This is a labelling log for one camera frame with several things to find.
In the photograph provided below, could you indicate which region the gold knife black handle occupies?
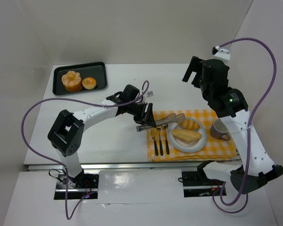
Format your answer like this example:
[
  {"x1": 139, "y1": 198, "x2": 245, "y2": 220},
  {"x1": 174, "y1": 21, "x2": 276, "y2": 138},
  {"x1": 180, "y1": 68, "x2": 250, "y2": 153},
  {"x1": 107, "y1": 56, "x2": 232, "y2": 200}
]
[{"x1": 150, "y1": 128, "x2": 158, "y2": 156}]

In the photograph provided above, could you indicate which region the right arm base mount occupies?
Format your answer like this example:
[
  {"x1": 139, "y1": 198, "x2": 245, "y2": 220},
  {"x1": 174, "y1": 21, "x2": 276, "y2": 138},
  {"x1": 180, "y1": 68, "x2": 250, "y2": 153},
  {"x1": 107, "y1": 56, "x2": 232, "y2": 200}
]
[{"x1": 177, "y1": 171, "x2": 223, "y2": 198}]

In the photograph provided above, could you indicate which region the long golden bread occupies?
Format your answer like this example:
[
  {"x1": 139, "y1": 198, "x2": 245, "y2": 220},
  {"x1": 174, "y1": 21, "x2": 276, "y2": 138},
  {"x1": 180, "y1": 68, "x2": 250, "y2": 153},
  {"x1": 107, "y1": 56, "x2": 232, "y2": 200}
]
[{"x1": 172, "y1": 129, "x2": 202, "y2": 143}]

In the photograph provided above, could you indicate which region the gold spoon black handle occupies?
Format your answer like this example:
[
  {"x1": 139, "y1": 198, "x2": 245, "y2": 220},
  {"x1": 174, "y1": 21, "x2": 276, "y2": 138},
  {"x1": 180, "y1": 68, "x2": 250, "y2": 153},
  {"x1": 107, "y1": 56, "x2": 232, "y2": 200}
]
[{"x1": 162, "y1": 124, "x2": 170, "y2": 155}]

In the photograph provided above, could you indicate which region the orange fluted cake bread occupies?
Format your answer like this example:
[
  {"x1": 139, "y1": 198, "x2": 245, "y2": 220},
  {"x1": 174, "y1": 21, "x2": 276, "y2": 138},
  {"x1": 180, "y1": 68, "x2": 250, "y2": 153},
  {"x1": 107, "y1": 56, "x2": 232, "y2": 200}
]
[{"x1": 61, "y1": 71, "x2": 83, "y2": 92}]

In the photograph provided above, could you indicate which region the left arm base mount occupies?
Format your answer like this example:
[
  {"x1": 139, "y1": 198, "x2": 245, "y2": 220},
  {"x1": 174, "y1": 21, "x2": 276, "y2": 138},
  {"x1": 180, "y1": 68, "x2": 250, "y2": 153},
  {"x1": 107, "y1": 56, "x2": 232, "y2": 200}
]
[{"x1": 48, "y1": 169, "x2": 99, "y2": 200}]

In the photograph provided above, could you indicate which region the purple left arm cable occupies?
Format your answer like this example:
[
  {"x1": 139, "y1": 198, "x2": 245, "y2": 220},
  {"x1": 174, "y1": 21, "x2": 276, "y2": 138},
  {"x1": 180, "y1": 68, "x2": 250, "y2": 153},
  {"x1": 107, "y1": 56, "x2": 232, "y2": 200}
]
[{"x1": 21, "y1": 80, "x2": 150, "y2": 220}]

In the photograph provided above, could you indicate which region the gold fork black handle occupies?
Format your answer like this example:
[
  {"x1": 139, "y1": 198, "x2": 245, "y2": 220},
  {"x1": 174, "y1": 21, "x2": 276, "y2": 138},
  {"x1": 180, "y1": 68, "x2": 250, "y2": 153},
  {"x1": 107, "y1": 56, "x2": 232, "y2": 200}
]
[{"x1": 156, "y1": 127, "x2": 164, "y2": 156}]

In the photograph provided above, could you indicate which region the aluminium rail front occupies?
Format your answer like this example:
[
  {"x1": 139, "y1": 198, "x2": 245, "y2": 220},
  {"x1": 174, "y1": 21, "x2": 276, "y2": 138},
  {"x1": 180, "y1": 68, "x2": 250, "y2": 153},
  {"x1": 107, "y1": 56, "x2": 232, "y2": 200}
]
[{"x1": 28, "y1": 161, "x2": 201, "y2": 171}]

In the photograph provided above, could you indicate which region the yellow checkered cloth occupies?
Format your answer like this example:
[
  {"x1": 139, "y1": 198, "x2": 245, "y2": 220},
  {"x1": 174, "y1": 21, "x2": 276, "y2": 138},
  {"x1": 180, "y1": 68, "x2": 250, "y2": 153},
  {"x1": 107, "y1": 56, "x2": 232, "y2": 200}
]
[{"x1": 147, "y1": 109, "x2": 237, "y2": 162}]

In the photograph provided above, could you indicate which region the purple mug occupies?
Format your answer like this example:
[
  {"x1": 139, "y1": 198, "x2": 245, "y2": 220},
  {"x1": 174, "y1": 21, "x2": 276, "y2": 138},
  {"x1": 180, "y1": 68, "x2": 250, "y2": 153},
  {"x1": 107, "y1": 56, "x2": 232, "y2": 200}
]
[{"x1": 209, "y1": 119, "x2": 231, "y2": 141}]

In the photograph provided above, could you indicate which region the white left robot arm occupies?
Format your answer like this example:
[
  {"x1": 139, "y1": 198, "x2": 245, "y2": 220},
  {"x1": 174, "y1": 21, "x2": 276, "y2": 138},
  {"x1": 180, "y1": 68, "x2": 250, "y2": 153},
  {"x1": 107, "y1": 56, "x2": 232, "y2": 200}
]
[{"x1": 48, "y1": 85, "x2": 157, "y2": 187}]

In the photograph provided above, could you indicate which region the white blue-rimmed plate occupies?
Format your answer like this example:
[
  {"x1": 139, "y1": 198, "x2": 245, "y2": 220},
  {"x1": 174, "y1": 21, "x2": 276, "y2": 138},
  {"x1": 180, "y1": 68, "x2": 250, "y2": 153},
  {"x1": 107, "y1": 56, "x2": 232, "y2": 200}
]
[{"x1": 167, "y1": 117, "x2": 207, "y2": 153}]

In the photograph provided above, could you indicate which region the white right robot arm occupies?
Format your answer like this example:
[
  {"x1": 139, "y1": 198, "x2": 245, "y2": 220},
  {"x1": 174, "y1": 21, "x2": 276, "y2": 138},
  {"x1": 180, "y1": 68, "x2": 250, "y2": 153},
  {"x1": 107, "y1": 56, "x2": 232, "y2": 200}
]
[{"x1": 183, "y1": 56, "x2": 283, "y2": 194}]

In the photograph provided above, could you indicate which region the round donut bread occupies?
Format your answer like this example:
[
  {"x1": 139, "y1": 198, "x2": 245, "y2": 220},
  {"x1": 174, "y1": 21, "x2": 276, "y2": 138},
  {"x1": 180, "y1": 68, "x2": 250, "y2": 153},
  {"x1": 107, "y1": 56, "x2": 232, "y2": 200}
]
[{"x1": 82, "y1": 77, "x2": 97, "y2": 90}]

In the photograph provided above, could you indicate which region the black baking tray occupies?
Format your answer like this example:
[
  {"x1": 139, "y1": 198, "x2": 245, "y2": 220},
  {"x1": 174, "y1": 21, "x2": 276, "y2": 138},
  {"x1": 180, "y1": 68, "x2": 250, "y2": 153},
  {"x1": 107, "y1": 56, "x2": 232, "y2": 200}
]
[{"x1": 52, "y1": 62, "x2": 108, "y2": 96}]

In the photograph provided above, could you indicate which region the small oval bread roll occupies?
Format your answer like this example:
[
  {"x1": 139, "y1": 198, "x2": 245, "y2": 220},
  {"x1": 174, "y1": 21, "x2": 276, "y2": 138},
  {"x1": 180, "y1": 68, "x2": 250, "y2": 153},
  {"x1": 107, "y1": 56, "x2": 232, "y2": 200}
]
[{"x1": 179, "y1": 119, "x2": 200, "y2": 130}]

